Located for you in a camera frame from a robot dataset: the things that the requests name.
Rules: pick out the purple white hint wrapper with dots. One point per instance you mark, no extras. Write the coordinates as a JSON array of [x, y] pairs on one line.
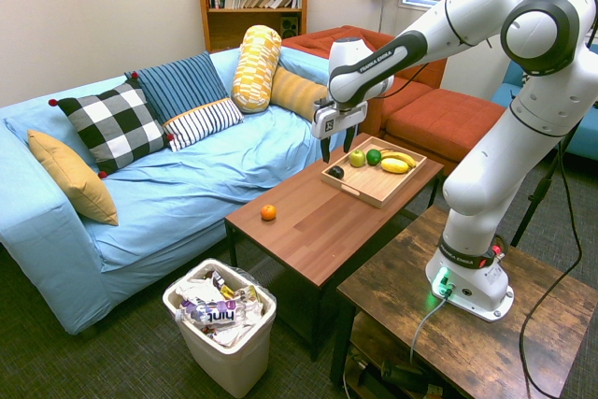
[[215, 314]]

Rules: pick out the reddish wooden coffee table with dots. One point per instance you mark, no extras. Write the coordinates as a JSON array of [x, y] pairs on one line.
[[327, 226]]

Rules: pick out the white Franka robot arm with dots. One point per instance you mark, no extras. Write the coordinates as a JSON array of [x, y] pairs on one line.
[[514, 137]]

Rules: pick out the wooden serving tray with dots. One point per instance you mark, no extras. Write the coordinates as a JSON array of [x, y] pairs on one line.
[[374, 184]]

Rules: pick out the black device under table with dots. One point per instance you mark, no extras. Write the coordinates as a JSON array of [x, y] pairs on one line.
[[406, 375]]

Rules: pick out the blue armchair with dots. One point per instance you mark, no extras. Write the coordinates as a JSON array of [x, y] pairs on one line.
[[584, 137]]

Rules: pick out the green lime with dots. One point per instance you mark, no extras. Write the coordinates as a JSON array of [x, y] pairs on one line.
[[374, 157]]

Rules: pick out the orange tangerine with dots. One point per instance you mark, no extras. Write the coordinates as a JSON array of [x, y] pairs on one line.
[[268, 212]]

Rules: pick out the light blue sofa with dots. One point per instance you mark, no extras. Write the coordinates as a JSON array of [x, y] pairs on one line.
[[187, 189]]

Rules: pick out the black bookshelf speaker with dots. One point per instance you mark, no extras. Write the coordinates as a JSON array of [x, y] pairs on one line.
[[289, 26]]

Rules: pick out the black tripod stand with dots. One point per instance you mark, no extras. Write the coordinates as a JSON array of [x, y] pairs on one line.
[[537, 193]]

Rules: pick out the black white checked pillow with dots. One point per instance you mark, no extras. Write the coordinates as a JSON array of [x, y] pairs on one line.
[[112, 123]]

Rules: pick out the yellow-green apple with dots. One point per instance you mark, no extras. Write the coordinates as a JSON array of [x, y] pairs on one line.
[[357, 159]]

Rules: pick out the yellow patterned bolster pillow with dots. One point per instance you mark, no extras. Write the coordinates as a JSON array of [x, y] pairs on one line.
[[256, 67]]

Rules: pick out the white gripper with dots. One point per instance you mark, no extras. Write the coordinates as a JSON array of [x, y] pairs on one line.
[[338, 119]]

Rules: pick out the navy white striped lumbar pillow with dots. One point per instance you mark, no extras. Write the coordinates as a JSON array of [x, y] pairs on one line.
[[203, 123]]

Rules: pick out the rustic dark wood table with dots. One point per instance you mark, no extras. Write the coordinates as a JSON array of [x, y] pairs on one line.
[[467, 352]]

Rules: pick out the mustard striped pillow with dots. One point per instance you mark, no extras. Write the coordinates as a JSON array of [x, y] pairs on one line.
[[296, 93]]

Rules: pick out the yellow lemon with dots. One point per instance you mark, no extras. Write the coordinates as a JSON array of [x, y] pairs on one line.
[[394, 166]]

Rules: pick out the blue striped pillow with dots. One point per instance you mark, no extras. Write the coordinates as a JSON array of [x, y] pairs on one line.
[[180, 83]]

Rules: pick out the wooden bookshelf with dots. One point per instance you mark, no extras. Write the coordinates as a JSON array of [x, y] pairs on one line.
[[252, 25]]

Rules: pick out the white trash bin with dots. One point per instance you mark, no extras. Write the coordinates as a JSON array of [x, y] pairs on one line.
[[229, 361]]

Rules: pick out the plain mustard pillow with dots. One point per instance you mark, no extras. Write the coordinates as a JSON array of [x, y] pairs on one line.
[[75, 179]]

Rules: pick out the yellow banana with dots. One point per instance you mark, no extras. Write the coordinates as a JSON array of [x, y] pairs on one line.
[[407, 159]]

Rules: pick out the black avocado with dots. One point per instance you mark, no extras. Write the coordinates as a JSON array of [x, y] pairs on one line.
[[336, 172]]

